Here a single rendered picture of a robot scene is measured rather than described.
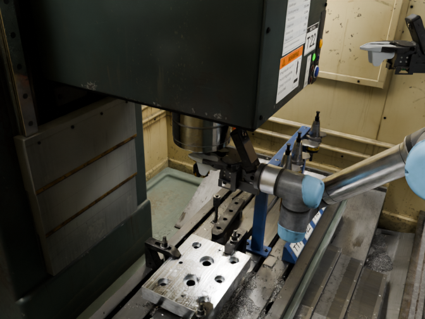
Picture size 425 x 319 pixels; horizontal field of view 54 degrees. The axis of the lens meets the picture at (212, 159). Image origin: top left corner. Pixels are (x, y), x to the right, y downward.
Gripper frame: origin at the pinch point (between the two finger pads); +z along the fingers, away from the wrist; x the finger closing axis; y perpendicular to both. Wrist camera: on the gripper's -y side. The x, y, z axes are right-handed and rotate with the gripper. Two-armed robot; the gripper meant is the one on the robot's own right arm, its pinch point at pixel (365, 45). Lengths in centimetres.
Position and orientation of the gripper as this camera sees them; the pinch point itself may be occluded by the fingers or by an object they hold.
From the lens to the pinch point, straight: 129.0
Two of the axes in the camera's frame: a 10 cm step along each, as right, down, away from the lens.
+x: -0.1, -4.8, 8.8
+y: -0.2, 8.8, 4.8
